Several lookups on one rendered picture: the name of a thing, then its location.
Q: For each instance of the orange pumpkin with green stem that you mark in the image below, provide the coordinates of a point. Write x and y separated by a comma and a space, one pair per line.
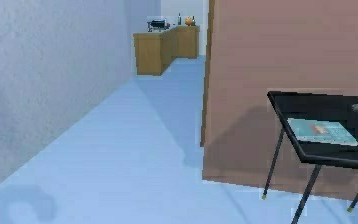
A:
189, 21

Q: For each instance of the wooden kitchen cabinet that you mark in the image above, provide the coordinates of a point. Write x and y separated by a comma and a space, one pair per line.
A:
160, 50

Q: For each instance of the black toaster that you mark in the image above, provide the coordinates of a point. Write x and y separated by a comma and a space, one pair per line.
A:
157, 24

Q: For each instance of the dark bottle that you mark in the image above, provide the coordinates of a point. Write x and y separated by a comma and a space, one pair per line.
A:
179, 19

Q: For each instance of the black table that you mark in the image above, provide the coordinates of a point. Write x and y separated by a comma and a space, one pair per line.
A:
323, 107

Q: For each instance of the pale teal book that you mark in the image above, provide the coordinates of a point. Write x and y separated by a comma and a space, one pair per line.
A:
323, 132

